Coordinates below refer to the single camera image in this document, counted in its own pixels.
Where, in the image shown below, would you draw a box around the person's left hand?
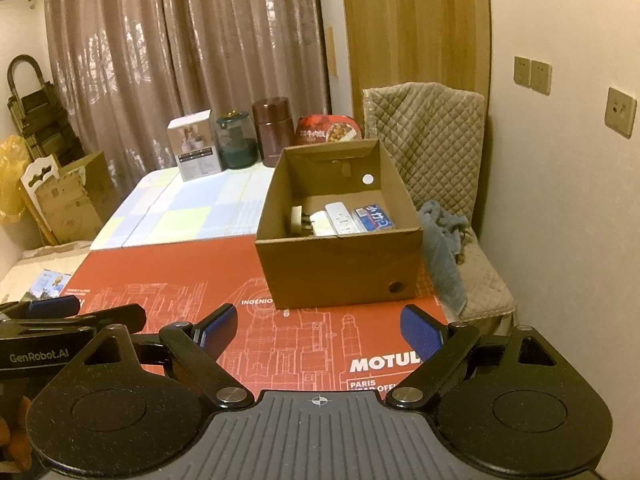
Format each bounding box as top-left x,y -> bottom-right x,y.
0,395 -> 32,468

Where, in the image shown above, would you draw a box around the beige quilted chair cover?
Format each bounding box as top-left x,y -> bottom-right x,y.
362,82 -> 518,321

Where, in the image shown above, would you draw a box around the brown thermos flask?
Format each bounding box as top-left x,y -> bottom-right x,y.
251,97 -> 292,167

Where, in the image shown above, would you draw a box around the white plug adapter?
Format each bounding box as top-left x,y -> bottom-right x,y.
309,210 -> 336,237

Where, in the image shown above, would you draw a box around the yellow plastic bag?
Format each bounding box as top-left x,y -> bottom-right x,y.
0,135 -> 31,226

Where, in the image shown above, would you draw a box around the wooden door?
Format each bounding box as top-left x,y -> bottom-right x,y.
340,0 -> 488,126

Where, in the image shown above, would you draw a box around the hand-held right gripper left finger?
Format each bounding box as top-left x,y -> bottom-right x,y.
57,302 -> 253,409

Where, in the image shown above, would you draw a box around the colourful picture box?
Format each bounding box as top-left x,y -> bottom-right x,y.
30,269 -> 71,301

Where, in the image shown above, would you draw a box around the beige round-port wall outlet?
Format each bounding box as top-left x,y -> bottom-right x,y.
604,87 -> 638,138

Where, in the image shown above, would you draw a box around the beige square power adapter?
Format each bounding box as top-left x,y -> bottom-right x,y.
290,205 -> 316,236

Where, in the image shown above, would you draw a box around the white carved wooden board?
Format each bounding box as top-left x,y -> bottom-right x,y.
20,155 -> 61,191

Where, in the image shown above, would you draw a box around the green glass jar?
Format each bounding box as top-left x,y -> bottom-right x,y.
215,111 -> 260,170

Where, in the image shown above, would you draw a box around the red instant meal package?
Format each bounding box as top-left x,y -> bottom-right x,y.
295,114 -> 365,146

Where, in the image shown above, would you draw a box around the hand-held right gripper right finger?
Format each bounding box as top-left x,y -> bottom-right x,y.
391,304 -> 583,409

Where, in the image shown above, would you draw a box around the grey crumpled towel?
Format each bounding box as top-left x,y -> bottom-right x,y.
417,200 -> 471,313

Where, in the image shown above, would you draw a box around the brown patterned curtain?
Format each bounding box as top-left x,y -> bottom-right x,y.
45,0 -> 331,191

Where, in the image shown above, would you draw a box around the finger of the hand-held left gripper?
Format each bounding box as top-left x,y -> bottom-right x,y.
27,296 -> 82,318
65,304 -> 147,335

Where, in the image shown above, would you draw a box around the pastel checked tablecloth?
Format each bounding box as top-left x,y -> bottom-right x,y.
90,160 -> 276,251

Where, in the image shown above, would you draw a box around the flattened cardboard boxes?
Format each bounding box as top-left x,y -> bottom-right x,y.
20,152 -> 121,246

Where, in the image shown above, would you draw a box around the blue white packet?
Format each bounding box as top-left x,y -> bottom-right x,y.
352,204 -> 393,232

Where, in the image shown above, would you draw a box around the white beige box device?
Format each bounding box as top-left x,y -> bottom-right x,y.
325,201 -> 362,235

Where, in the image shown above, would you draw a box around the brown cardboard box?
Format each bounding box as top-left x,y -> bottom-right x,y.
255,138 -> 425,311

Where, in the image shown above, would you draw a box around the black folding trolley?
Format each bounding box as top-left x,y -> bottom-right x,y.
6,57 -> 86,166

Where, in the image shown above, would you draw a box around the white product box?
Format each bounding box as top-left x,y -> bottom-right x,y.
167,109 -> 223,182

